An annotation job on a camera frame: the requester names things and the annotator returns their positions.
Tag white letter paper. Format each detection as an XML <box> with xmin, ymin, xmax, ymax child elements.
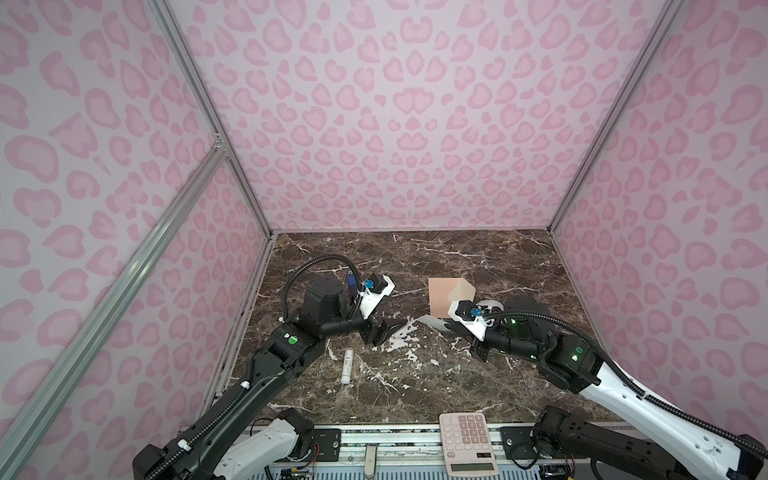
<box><xmin>416</xmin><ymin>315</ymin><xmax>454</xmax><ymax>334</ymax></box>

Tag peach pink envelope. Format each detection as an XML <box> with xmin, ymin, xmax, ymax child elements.
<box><xmin>428</xmin><ymin>278</ymin><xmax>476</xmax><ymax>318</ymax></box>

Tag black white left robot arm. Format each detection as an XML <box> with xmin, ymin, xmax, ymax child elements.
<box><xmin>132</xmin><ymin>274</ymin><xmax>405</xmax><ymax>479</ymax></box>

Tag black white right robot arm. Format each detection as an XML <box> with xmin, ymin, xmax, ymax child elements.
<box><xmin>445</xmin><ymin>296</ymin><xmax>767</xmax><ymax>479</ymax></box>

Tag small white alarm clock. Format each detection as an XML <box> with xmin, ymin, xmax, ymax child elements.
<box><xmin>477</xmin><ymin>300</ymin><xmax>504</xmax><ymax>328</ymax></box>

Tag white glue stick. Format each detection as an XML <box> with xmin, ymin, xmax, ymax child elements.
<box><xmin>340</xmin><ymin>348</ymin><xmax>354</xmax><ymax>385</ymax></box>

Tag pink white calculator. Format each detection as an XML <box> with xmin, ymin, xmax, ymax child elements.
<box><xmin>439</xmin><ymin>412</ymin><xmax>500</xmax><ymax>478</ymax></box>

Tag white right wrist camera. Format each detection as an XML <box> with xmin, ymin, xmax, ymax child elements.
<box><xmin>448</xmin><ymin>300</ymin><xmax>488</xmax><ymax>341</ymax></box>

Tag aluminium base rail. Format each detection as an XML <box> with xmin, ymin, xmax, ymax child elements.
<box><xmin>179</xmin><ymin>421</ymin><xmax>661</xmax><ymax>480</ymax></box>

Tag white clip on rail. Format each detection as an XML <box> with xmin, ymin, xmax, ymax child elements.
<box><xmin>363</xmin><ymin>445</ymin><xmax>377</xmax><ymax>480</ymax></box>

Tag diagonal aluminium frame bar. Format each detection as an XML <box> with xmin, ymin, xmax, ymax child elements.
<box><xmin>1</xmin><ymin>144</ymin><xmax>228</xmax><ymax>479</ymax></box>

